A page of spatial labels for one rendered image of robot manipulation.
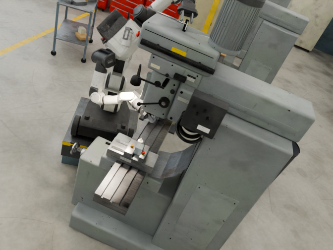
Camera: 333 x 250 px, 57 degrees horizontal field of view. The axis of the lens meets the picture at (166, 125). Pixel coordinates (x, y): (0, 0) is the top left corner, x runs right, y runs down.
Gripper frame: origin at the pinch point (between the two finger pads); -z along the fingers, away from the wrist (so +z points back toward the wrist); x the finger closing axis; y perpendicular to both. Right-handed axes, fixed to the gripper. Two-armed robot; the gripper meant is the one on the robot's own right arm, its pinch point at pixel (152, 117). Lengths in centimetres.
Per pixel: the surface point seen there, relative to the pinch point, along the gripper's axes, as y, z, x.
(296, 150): 64, -79, 203
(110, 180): 32, -11, -41
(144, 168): 28.7, -17.9, -15.0
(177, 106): -24.2, -17.5, -5.0
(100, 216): 103, 1, -23
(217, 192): 17, -66, 5
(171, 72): -44.1, -7.1, -9.8
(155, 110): -13.2, -5.5, -8.5
